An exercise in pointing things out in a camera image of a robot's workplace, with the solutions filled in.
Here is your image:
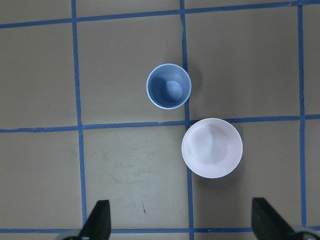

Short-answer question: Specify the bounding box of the blue plastic cup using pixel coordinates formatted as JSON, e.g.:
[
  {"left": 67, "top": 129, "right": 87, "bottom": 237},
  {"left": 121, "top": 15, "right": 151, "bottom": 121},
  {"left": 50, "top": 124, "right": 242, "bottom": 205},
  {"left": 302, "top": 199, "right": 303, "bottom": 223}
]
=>
[{"left": 146, "top": 63, "right": 192, "bottom": 110}]

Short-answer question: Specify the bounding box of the pink plastic bowl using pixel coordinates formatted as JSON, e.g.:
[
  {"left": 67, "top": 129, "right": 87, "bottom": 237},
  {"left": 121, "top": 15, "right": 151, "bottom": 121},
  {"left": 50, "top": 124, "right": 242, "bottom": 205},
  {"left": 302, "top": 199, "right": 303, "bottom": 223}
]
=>
[{"left": 181, "top": 118, "right": 243, "bottom": 179}]

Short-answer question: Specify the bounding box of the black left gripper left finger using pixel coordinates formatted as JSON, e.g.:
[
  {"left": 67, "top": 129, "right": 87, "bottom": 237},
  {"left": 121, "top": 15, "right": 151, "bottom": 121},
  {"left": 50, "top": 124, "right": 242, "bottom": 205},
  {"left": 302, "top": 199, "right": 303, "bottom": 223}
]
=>
[{"left": 77, "top": 200, "right": 111, "bottom": 240}]

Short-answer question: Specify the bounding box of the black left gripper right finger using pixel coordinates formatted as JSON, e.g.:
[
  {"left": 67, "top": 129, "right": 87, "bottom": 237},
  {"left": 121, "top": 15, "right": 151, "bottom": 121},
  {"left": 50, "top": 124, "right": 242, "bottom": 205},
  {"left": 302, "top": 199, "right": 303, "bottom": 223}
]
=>
[{"left": 251, "top": 197, "right": 297, "bottom": 240}]

